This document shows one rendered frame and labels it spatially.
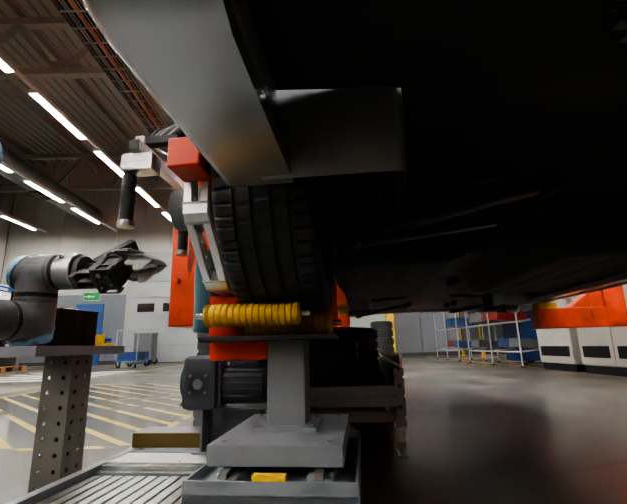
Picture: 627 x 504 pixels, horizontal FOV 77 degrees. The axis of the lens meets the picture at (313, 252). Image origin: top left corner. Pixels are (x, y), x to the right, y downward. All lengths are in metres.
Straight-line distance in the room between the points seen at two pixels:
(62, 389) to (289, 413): 0.80
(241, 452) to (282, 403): 0.18
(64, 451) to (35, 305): 0.60
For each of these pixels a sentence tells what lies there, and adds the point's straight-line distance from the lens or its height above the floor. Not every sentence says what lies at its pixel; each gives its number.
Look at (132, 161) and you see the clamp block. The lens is 1.19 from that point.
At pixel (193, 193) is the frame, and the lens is 1.00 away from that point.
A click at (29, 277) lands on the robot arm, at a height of 0.61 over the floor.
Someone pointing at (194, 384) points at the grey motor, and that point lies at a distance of 1.44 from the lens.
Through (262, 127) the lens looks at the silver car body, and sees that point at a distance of 0.61.
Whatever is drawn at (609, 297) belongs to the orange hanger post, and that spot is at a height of 0.75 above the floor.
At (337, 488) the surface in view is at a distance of 0.90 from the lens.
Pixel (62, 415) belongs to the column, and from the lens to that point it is 1.58.
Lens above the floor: 0.43
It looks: 13 degrees up
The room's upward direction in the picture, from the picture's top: 2 degrees counter-clockwise
